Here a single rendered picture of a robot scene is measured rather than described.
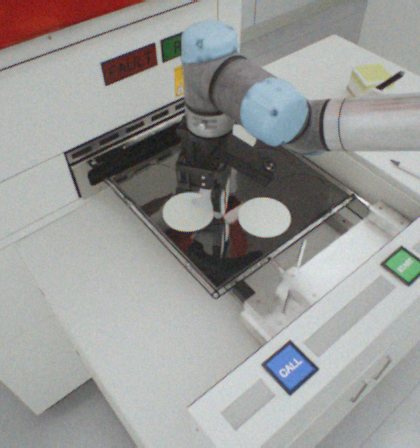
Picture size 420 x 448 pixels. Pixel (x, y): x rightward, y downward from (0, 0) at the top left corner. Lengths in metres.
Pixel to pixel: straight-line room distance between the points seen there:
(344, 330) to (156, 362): 0.32
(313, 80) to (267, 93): 0.58
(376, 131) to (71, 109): 0.54
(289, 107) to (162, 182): 0.44
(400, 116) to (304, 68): 0.58
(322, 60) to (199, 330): 0.74
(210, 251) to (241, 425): 0.32
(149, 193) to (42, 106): 0.25
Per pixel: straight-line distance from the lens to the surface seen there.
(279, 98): 0.53
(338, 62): 1.20
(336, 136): 0.63
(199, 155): 0.73
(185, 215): 0.85
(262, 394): 0.62
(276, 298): 0.77
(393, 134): 0.61
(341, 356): 0.65
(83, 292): 0.88
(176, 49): 0.94
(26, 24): 0.73
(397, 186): 0.90
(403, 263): 0.76
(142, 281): 0.86
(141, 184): 0.92
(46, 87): 0.84
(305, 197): 0.90
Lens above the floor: 1.54
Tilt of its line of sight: 50 degrees down
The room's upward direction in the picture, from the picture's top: straight up
